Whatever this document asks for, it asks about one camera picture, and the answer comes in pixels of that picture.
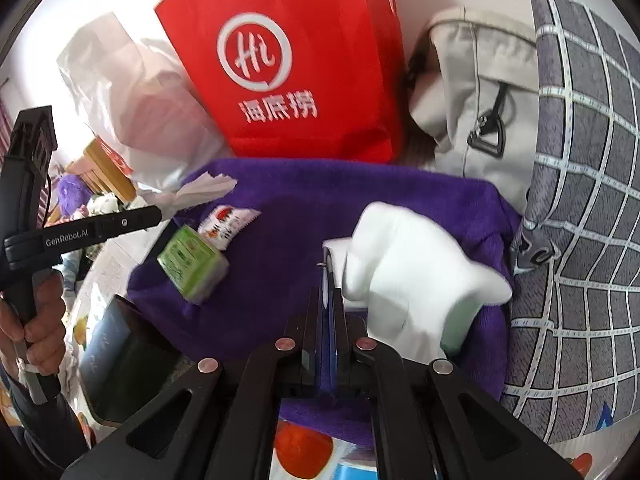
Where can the person's left hand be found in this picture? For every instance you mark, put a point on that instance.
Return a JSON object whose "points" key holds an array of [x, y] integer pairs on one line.
{"points": [[47, 320]]}

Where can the purple fabric basket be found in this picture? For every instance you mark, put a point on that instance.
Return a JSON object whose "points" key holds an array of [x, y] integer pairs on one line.
{"points": [[300, 220]]}

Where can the fruit print tablecloth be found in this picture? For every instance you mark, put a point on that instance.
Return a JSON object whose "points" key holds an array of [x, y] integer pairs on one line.
{"points": [[300, 450]]}

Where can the person's left forearm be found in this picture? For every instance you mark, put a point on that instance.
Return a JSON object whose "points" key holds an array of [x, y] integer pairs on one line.
{"points": [[40, 435]]}

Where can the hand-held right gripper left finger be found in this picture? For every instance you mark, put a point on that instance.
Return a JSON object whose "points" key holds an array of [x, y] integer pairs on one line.
{"points": [[312, 355]]}

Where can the purple plush toy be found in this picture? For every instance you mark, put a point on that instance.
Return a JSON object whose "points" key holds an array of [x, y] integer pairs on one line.
{"points": [[70, 195]]}

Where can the blue tissue pack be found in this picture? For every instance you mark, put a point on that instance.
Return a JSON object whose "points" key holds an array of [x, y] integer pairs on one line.
{"points": [[355, 472]]}

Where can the dark green tin box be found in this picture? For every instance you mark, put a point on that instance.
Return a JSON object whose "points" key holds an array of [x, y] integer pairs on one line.
{"points": [[130, 360]]}

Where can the red and white snack packet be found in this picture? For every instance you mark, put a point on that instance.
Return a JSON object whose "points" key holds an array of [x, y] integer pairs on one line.
{"points": [[225, 225]]}

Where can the beige canvas bag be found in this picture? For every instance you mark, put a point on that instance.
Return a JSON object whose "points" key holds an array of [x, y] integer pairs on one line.
{"points": [[475, 85]]}

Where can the white glove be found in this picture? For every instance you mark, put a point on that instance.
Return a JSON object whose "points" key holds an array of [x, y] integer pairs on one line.
{"points": [[400, 260]]}

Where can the wooden headboard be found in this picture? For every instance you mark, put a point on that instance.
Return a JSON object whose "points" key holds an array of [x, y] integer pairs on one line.
{"points": [[87, 172]]}

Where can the pale green cloth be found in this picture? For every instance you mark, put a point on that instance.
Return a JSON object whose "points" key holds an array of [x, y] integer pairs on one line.
{"points": [[460, 327]]}

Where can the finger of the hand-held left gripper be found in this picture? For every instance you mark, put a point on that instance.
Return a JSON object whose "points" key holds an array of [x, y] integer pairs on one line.
{"points": [[132, 221]]}

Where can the white plastic shopping bag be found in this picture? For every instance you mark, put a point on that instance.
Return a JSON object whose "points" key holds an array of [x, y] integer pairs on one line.
{"points": [[140, 100]]}

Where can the white black-spotted cloth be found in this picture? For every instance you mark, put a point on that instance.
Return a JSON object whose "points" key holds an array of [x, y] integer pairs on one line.
{"points": [[106, 205]]}

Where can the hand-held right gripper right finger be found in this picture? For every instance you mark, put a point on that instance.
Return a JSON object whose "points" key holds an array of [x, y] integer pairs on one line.
{"points": [[345, 355]]}

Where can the red paper bag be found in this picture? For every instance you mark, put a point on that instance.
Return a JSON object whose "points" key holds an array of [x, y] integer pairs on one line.
{"points": [[300, 35]]}

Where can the green pocket tissue pack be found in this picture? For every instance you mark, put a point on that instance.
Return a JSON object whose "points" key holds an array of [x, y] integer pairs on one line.
{"points": [[187, 260]]}

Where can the grey checked cushion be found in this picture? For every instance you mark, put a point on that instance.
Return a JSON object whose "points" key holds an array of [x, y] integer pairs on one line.
{"points": [[575, 210]]}

